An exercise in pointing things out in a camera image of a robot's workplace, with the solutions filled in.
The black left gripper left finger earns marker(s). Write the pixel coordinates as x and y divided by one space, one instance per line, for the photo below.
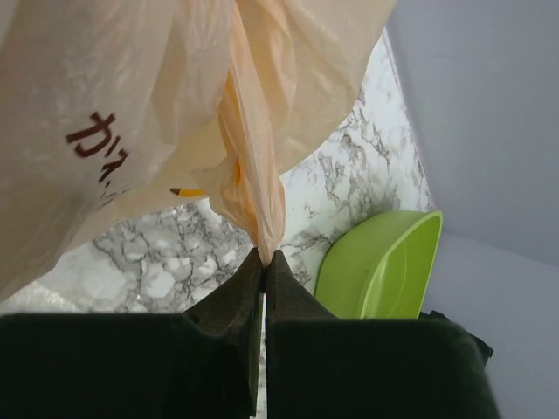
201 363

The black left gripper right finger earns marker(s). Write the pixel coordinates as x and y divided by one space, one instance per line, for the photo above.
318 366

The translucent orange plastic bag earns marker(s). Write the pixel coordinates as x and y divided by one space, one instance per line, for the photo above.
107 106

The green plastic tray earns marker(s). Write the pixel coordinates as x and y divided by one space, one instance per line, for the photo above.
381 268

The black plastic toolbox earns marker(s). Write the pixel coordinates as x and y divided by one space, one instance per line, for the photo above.
433 315

